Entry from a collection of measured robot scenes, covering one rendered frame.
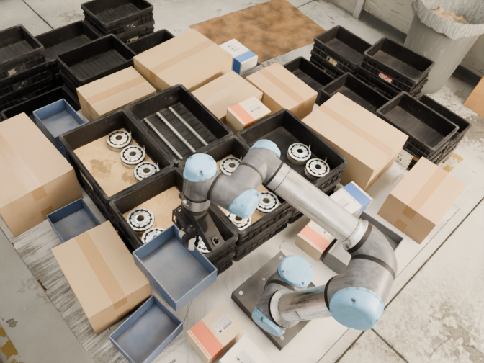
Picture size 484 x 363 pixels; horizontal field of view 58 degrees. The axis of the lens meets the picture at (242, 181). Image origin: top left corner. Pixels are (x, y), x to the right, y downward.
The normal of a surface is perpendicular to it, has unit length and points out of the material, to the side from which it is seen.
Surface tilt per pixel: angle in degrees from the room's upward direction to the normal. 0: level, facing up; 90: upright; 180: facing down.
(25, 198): 90
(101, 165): 0
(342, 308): 86
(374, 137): 0
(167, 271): 1
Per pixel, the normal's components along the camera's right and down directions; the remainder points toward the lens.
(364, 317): -0.44, 0.65
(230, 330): 0.10, -0.61
